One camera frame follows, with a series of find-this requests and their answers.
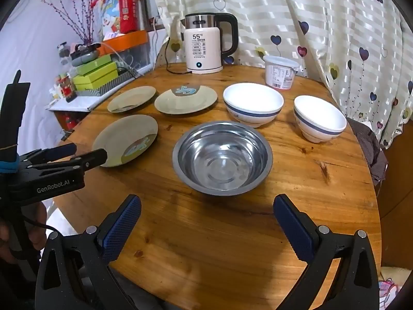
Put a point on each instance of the beige plate blue print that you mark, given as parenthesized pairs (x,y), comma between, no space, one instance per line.
(125,135)
(131,99)
(185,100)

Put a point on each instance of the black device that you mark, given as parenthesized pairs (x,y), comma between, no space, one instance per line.
(82,51)

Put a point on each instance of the white bowl blue stripe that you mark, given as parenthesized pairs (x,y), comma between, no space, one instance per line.
(319,113)
(253,98)

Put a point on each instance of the white shelf board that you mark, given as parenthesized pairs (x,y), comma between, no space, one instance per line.
(77,105)

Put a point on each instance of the cartoon print bag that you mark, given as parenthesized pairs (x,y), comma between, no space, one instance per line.
(108,13)

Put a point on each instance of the cream heart print curtain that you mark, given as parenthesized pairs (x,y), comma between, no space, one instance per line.
(290,13)

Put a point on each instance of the chevron pattern box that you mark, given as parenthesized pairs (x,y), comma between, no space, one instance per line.
(106,88)

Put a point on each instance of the lime green box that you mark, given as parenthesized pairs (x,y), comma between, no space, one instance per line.
(93,77)

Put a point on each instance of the dark green flat box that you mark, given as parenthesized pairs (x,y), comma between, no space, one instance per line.
(96,62)

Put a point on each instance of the purple flower branches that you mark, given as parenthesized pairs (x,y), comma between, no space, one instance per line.
(85,22)

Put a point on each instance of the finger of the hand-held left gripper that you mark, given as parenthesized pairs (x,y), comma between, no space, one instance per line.
(61,150)
(93,158)

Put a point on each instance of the white plastic tub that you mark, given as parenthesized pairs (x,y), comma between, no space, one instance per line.
(279,74)

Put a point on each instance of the grey oval device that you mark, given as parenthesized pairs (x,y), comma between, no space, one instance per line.
(84,59)

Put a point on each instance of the clear storage box orange lid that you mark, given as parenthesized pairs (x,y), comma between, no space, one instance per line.
(129,38)

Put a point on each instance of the red figurine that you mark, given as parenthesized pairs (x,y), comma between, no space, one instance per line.
(66,88)

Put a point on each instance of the red bag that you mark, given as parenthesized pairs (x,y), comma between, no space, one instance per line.
(129,6)

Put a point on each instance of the person's left hand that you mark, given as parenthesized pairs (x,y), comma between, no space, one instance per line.
(37,229)

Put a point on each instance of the stainless steel bowl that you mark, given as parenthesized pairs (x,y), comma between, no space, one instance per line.
(222,158)

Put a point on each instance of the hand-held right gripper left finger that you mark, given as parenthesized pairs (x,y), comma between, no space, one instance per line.
(124,229)

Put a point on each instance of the red bottle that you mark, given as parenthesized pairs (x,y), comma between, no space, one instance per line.
(69,121)

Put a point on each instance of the pink patterned cloth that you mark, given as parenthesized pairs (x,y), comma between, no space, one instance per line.
(388,292)

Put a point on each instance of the clear jar black lid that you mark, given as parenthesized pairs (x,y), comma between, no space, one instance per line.
(63,53)

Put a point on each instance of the white electric kettle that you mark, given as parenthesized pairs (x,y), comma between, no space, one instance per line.
(201,51)

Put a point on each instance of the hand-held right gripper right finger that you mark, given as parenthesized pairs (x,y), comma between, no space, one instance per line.
(295,232)

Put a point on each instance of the dark dotted cloth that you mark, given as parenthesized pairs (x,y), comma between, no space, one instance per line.
(367,148)

